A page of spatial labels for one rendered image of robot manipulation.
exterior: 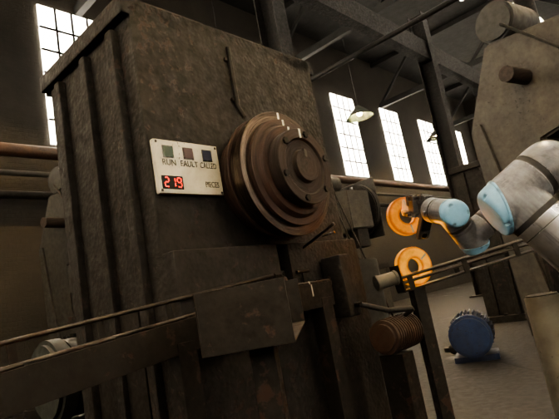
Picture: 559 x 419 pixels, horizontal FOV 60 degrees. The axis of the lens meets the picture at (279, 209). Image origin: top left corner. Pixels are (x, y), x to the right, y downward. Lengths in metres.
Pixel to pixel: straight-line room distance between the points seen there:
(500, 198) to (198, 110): 1.08
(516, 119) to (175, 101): 3.06
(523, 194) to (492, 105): 3.22
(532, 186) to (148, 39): 1.28
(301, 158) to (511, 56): 2.89
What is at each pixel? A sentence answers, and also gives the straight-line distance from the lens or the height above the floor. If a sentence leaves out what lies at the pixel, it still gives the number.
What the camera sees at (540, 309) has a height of 0.47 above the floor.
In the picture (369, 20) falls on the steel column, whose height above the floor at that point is 5.15.
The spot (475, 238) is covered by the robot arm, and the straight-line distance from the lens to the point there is 1.76.
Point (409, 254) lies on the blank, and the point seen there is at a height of 0.75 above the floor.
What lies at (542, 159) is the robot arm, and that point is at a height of 0.87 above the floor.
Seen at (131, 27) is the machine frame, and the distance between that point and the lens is 1.80.
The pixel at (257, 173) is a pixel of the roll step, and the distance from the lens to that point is 1.64.
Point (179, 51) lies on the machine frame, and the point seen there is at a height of 1.60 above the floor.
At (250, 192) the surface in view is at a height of 1.03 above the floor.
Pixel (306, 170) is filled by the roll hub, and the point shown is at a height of 1.09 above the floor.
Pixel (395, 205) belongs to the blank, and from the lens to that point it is 1.99.
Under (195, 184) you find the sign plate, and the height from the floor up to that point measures 1.09.
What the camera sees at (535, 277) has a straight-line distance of 4.21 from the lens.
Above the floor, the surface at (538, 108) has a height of 1.70.
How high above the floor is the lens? 0.68
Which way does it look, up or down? 10 degrees up
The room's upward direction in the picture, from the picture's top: 10 degrees counter-clockwise
